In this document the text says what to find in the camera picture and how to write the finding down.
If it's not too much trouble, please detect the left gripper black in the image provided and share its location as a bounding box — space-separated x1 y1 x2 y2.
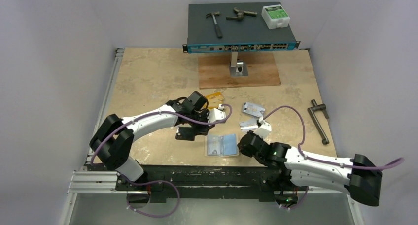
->
188 109 215 136

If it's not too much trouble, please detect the black VIP card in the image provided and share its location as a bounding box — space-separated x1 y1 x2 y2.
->
175 127 197 142

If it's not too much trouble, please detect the single silver VIP card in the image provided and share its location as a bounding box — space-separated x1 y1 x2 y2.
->
207 135 221 156

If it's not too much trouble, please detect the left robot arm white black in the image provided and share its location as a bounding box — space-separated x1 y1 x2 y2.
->
89 91 226 190

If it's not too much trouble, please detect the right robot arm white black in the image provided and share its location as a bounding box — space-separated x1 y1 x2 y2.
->
237 131 383 207

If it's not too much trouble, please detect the wooden board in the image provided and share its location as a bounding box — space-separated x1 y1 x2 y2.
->
198 52 281 89

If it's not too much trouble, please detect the hammer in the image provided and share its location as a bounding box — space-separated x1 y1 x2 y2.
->
205 11 223 39

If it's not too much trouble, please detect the metal clamp tool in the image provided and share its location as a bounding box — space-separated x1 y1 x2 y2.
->
226 7 258 21

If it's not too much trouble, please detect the white green box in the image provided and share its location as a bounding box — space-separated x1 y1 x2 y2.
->
261 4 290 30

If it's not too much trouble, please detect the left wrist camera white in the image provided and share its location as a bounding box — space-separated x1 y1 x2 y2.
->
208 104 227 124

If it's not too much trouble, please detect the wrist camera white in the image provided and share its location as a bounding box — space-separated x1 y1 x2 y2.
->
254 117 272 139
208 104 227 124

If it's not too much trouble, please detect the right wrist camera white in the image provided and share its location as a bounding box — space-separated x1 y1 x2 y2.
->
254 117 272 139

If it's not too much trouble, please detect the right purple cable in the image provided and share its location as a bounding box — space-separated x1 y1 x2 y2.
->
261 105 405 210

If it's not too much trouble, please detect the purple cable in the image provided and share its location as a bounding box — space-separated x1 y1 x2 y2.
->
90 103 233 218
261 105 405 210

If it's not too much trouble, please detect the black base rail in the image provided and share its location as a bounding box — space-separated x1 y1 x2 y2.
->
83 164 309 205

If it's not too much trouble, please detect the metal stand post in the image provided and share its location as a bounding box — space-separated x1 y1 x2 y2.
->
229 52 248 77

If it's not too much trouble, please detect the dark metal crank handle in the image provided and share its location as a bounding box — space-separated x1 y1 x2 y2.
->
307 99 330 145

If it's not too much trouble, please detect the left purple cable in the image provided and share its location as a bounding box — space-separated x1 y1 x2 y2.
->
90 103 233 218

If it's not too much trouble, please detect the aluminium frame rail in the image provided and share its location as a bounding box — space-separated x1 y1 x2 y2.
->
60 48 364 225

